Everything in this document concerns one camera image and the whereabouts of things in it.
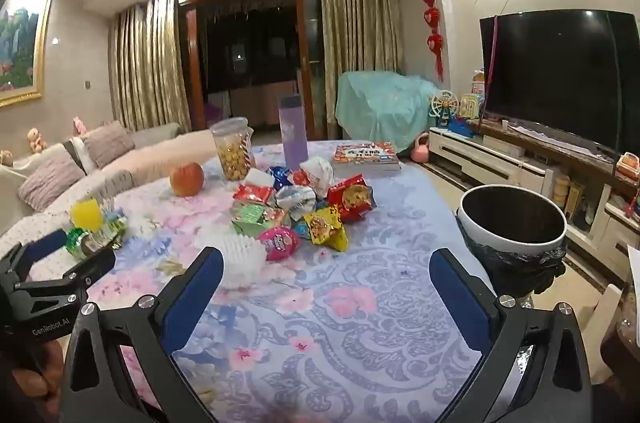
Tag white television cabinet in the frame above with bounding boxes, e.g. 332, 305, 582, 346
427, 118, 640, 269

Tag large red snack packet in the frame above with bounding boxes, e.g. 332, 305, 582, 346
326, 173, 377, 224

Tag pink striped pillow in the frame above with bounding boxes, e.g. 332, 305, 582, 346
81, 120, 136, 169
17, 152, 86, 212

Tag white trash bin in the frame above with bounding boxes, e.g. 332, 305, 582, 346
456, 184, 568, 299

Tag yellow green toy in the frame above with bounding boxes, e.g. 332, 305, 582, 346
459, 93, 483, 120

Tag teal cloth cover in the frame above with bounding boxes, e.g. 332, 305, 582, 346
334, 70, 443, 154

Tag toy ferris wheel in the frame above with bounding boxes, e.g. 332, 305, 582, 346
430, 90, 476, 139

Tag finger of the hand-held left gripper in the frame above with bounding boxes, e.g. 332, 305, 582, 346
15, 247, 117, 300
0, 229, 69, 289

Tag floral tablecloth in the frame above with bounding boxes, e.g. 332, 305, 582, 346
0, 138, 501, 423

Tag white paper bag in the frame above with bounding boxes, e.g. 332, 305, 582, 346
292, 156, 335, 199

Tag blue snack packet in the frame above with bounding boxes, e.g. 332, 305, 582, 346
266, 166, 293, 191

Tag yellow containers in cabinet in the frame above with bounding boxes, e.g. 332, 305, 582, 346
552, 176, 586, 211

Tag green tin can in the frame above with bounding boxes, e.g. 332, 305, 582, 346
66, 227, 101, 260

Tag beige sofa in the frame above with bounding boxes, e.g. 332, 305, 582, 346
0, 122, 221, 249

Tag black flat television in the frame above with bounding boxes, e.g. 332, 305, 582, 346
479, 9, 640, 159

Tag clear jar of snack balls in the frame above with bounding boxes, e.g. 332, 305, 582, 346
210, 117, 257, 182

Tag gold framed landscape painting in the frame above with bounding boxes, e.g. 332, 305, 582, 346
0, 0, 53, 108

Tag white tissue pack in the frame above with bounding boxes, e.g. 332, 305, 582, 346
243, 168, 276, 191

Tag person's left hand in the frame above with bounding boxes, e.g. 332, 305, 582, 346
11, 343, 66, 411

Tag red apple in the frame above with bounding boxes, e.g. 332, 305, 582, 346
169, 162, 206, 197

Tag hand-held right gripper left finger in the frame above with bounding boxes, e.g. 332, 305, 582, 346
61, 247, 224, 423

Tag purple water bottle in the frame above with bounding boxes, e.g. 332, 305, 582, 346
277, 94, 307, 171

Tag gold curtain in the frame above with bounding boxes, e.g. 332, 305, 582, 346
107, 0, 193, 134
320, 0, 406, 139

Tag wooden sliding glass door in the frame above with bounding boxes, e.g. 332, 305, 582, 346
177, 0, 326, 139

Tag small red snack packet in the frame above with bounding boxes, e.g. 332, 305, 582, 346
232, 184, 276, 206

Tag yellow snack packet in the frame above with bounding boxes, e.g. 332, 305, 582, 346
302, 209, 350, 252

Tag pink round snack packet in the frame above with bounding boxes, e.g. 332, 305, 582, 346
257, 225, 301, 261

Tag green snack packet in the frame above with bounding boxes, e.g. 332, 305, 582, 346
231, 202, 288, 238

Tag green crumpled wrapper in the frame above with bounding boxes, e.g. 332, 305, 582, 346
95, 210, 128, 249

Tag pink plastic toy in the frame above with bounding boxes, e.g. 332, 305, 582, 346
411, 132, 432, 163

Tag stack of picture books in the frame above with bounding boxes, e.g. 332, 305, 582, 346
331, 142, 402, 178

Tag brown plush bear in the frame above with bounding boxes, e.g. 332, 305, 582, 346
27, 128, 48, 154

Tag white blue wrapper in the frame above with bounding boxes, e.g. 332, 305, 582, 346
275, 186, 317, 221

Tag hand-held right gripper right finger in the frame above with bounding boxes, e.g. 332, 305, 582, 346
429, 248, 594, 423

